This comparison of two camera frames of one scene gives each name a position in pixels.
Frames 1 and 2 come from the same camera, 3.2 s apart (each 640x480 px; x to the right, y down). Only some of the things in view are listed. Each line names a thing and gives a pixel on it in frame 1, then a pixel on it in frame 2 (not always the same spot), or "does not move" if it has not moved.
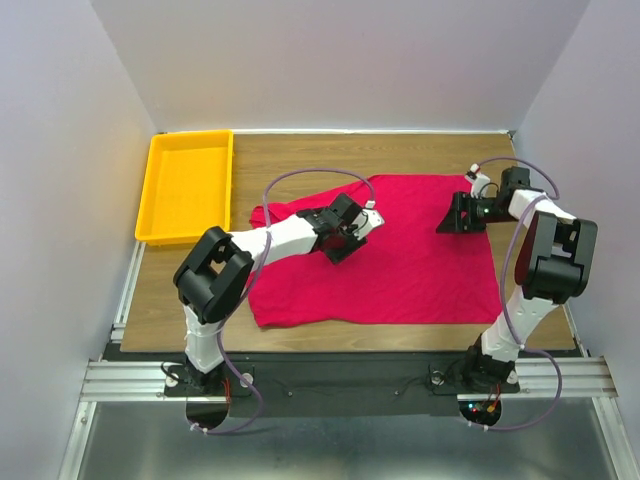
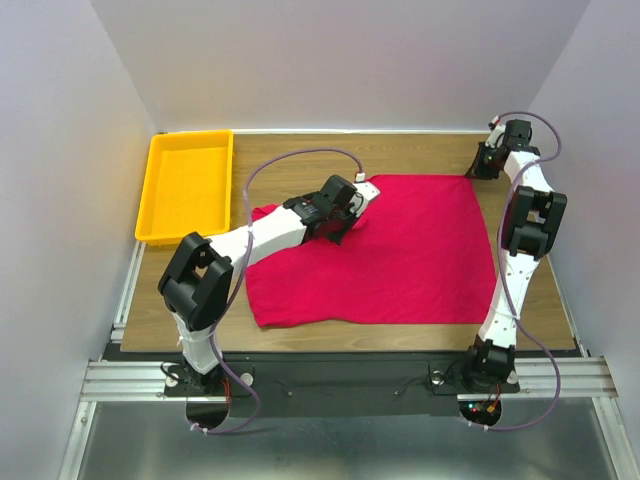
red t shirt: (409, 272) does not move
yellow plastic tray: (189, 187) does not move
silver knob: (437, 377) does not move
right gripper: (453, 221) -> (476, 169)
